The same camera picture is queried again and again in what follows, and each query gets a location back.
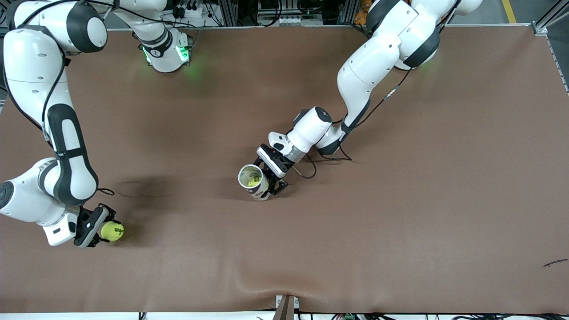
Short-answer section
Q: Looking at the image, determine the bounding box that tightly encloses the brown table cover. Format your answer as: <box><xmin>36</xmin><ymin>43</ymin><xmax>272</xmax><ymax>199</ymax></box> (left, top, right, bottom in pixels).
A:
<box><xmin>0</xmin><ymin>24</ymin><xmax>569</xmax><ymax>314</ymax></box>

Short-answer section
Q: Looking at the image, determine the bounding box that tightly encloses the orange bagged goods pile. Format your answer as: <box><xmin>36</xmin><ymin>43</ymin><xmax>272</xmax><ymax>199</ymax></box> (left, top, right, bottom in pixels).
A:
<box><xmin>354</xmin><ymin>0</ymin><xmax>373</xmax><ymax>26</ymax></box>

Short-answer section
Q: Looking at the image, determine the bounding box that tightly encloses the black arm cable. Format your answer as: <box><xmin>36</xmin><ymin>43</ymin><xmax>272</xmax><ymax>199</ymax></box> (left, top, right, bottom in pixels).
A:
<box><xmin>293</xmin><ymin>64</ymin><xmax>414</xmax><ymax>180</ymax></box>
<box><xmin>0</xmin><ymin>0</ymin><xmax>116</xmax><ymax>197</ymax></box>

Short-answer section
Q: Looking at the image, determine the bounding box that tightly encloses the aluminium frame corner post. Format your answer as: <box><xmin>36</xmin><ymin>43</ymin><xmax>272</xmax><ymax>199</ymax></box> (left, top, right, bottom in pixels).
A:
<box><xmin>531</xmin><ymin>0</ymin><xmax>569</xmax><ymax>94</ymax></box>

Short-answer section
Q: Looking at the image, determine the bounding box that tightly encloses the clear blue-label tennis ball can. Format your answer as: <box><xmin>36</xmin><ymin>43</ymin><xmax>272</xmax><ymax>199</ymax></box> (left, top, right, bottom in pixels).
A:
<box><xmin>237</xmin><ymin>164</ymin><xmax>272</xmax><ymax>201</ymax></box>

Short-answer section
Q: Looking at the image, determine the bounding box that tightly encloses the brown mount bracket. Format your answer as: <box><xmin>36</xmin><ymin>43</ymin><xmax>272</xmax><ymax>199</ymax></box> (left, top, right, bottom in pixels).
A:
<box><xmin>275</xmin><ymin>294</ymin><xmax>300</xmax><ymax>320</ymax></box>

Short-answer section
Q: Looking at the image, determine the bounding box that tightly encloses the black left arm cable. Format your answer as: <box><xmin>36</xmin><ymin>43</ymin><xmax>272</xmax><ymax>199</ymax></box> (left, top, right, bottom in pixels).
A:
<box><xmin>293</xmin><ymin>64</ymin><xmax>414</xmax><ymax>180</ymax></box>

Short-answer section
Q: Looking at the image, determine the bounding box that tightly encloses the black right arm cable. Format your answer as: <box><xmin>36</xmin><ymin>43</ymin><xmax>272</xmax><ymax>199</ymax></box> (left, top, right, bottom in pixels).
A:
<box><xmin>0</xmin><ymin>0</ymin><xmax>116</xmax><ymax>197</ymax></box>

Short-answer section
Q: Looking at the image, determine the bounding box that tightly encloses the white power strip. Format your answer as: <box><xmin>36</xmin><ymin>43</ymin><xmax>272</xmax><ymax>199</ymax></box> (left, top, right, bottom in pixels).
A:
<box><xmin>171</xmin><ymin>0</ymin><xmax>209</xmax><ymax>20</ymax></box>

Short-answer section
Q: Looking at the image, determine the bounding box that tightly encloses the aluminium equipment rack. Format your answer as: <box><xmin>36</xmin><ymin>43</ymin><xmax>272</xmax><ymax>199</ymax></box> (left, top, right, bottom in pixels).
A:
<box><xmin>213</xmin><ymin>0</ymin><xmax>356</xmax><ymax>26</ymax></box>

